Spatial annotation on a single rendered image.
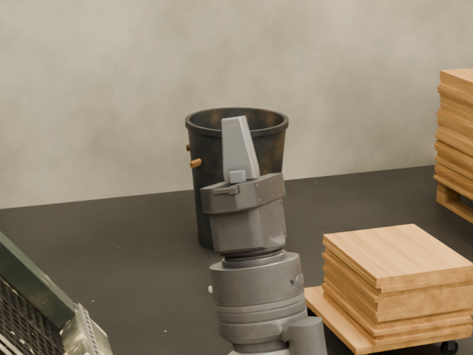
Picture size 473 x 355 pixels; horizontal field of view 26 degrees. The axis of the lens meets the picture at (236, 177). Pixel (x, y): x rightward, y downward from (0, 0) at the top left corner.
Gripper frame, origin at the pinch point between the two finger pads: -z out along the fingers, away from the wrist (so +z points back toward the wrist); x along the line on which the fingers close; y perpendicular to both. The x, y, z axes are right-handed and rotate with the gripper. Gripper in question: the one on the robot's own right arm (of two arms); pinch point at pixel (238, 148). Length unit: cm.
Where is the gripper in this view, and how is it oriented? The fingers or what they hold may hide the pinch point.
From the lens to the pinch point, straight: 98.6
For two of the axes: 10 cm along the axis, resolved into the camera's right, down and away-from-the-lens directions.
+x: -3.3, 1.0, -9.4
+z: 1.4, 9.9, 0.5
